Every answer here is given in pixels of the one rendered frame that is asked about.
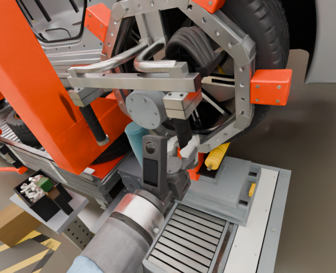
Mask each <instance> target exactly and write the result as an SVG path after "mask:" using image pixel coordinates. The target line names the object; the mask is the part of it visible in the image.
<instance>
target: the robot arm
mask: <svg viewBox="0 0 336 273"><path fill-rule="evenodd" d="M199 144H200V138H199V135H198V134H197V135H193V136H192V139H191V140H190V141H189V142H188V145H187V146H186V147H185V148H183V149H182V150H181V151H180V156H181V159H180V157H179V156H177V154H178V152H177V146H178V145H179V142H178V139H177V135H176V136H174V137H172V138H171V139H169V140H168V139H167V138H166V137H165V136H158V135H151V134H150V135H145V136H143V137H142V189H137V190H135V192H134V193H128V194H126V195H125V196H124V197H123V199H122V200H121V201H120V203H119V204H118V205H117V207H116V208H115V209H114V211H113V212H112V214H111V215H110V217H109V218H108V219H107V220H106V222H105V223H104V224H103V225H102V227H101V228H100V229H99V231H98V232H97V233H96V235H95V236H94V237H93V238H92V240H91V241H90V242H89V244H88V245H87V246H86V247H85V249H84V250H83V251H82V253H81V254H80V255H79V256H77V257H76V258H75V260H74V262H73V264H72V266H71V267H70V269H69V270H68V271H67V273H153V272H151V271H150V270H148V269H147V268H146V267H145V266H144V264H143V263H142V261H143V259H144V258H145V256H146V254H147V252H148V250H149V249H150V247H151V245H152V243H153V241H154V239H155V237H156V236H157V235H158V234H159V233H160V229H161V227H162V225H163V223H164V215H163V214H164V212H165V210H166V209H165V208H166V207H167V205H168V203H169V202H173V201H174V200H175V199H176V200H178V201H182V200H183V198H184V196H185V194H186V192H187V190H188V189H189V187H190V185H191V182H190V176H189V172H188V171H187V170H189V169H191V168H192V167H193V165H195V164H196V163H197V161H198V149H199ZM173 196H176V197H173ZM170 200H172V201H170Z"/></svg>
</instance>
